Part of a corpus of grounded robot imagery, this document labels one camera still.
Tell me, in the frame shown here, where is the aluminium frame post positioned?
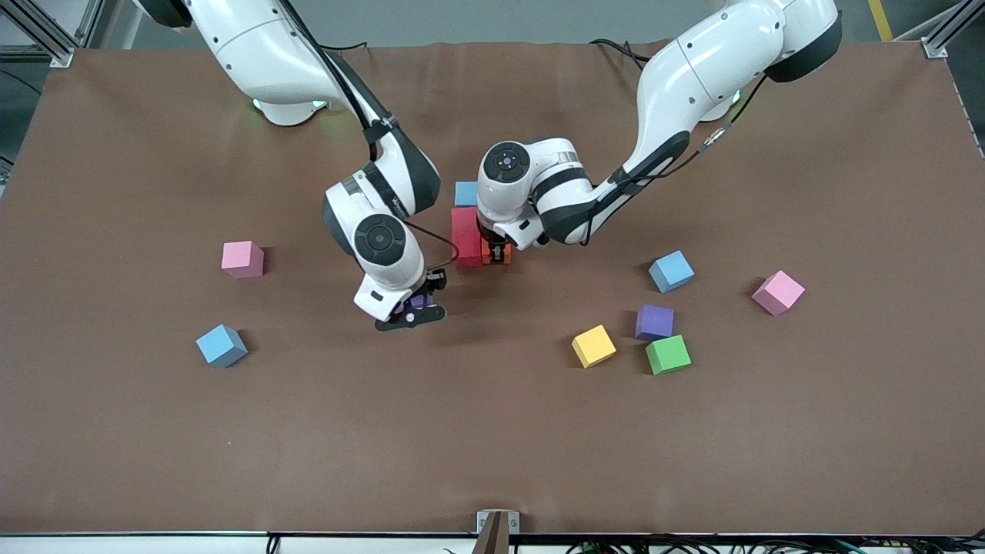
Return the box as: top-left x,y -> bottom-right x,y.
0,0 -> 105,68
920,0 -> 985,58

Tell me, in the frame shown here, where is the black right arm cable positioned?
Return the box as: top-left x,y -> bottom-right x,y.
277,0 -> 461,272

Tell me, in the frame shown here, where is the metal table edge bracket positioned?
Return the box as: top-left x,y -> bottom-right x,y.
476,509 -> 521,554

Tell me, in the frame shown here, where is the black base cable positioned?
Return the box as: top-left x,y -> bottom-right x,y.
589,38 -> 647,66

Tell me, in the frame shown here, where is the yellow foam cube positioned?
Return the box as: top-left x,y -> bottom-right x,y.
572,325 -> 617,369

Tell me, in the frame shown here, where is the large table cover mat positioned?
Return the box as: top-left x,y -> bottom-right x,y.
0,40 -> 985,536

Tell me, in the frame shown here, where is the pink foam cube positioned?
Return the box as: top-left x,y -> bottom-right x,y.
222,241 -> 265,279
752,270 -> 806,316

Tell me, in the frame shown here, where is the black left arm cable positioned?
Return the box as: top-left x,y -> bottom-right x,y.
581,73 -> 770,247

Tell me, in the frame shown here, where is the green foam cube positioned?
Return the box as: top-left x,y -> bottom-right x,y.
645,335 -> 692,376

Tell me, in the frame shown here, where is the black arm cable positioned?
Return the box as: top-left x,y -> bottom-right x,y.
277,0 -> 461,272
581,73 -> 770,247

